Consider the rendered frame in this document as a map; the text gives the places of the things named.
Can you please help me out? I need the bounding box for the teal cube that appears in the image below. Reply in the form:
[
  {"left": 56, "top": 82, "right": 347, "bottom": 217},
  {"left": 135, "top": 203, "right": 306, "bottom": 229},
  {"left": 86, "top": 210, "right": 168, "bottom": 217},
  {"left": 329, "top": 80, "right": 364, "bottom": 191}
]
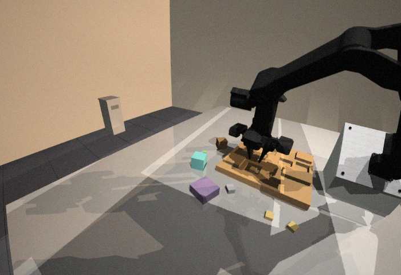
[{"left": 191, "top": 151, "right": 207, "bottom": 171}]

